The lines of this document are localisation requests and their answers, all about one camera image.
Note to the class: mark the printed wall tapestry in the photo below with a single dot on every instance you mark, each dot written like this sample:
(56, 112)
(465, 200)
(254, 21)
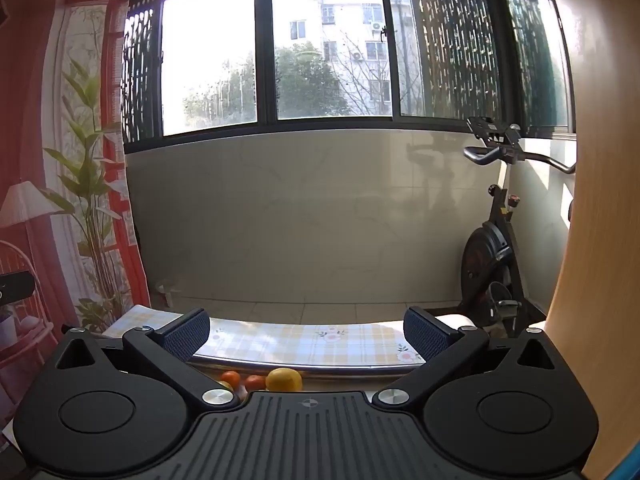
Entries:
(75, 160)

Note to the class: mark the white paper roll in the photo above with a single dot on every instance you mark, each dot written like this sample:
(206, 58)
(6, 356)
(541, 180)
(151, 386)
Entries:
(457, 320)

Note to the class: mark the orange tangerine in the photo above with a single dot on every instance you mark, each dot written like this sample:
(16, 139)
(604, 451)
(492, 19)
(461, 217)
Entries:
(255, 382)
(230, 378)

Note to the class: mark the silver metal tube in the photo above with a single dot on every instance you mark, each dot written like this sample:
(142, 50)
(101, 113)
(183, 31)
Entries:
(325, 367)

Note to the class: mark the black exercise bike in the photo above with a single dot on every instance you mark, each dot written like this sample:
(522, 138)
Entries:
(487, 260)

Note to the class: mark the green-yellow orange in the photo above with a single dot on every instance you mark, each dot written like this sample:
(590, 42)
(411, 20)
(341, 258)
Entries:
(225, 386)

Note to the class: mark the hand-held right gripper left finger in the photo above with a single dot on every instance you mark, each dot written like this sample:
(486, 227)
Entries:
(192, 332)

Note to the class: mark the plaid floral tablecloth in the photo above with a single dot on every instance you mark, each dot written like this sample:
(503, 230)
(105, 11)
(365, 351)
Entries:
(300, 340)

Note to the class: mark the large yellow grapefruit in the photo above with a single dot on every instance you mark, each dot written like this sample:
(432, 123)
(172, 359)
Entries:
(284, 379)

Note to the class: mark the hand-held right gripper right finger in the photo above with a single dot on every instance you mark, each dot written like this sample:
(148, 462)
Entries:
(422, 332)

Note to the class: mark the light wooden board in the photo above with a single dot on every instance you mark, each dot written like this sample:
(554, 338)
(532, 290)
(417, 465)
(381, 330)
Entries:
(600, 210)

